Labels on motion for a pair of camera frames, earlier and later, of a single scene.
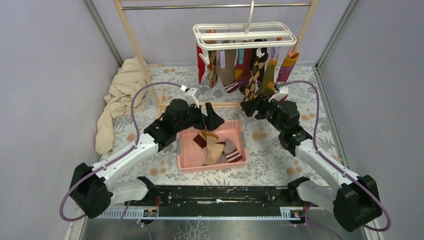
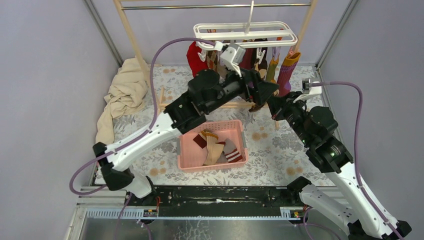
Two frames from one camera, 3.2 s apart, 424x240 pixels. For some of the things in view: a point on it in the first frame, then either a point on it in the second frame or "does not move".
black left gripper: x=213 y=120 -> x=258 y=89
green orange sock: x=267 y=83 does not move
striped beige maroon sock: x=214 y=149 does not move
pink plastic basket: x=192 y=156 does not move
